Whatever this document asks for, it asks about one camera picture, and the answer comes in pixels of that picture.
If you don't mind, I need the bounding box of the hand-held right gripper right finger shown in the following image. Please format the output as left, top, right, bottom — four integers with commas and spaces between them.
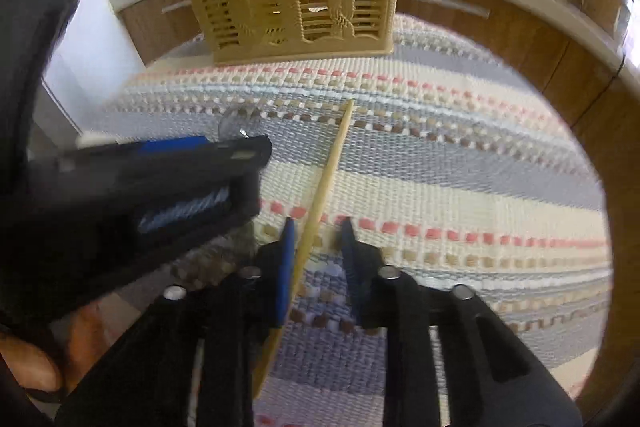
340, 217, 584, 427

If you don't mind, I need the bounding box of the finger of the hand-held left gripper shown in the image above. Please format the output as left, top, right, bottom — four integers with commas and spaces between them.
27, 135, 274, 188
0, 167, 262, 323

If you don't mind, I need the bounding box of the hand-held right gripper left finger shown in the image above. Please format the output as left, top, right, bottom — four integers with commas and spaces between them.
55, 217, 297, 427

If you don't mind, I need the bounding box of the wooden chopstick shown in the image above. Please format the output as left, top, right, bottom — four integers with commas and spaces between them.
250, 99, 356, 401

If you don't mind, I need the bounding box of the person's left hand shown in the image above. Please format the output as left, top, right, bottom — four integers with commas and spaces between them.
0, 302, 119, 395

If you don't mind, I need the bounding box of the striped woven table cloth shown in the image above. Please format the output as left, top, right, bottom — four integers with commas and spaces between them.
75, 14, 613, 427

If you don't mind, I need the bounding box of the wooden kitchen cabinet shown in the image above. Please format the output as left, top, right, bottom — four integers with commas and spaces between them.
120, 0, 640, 403

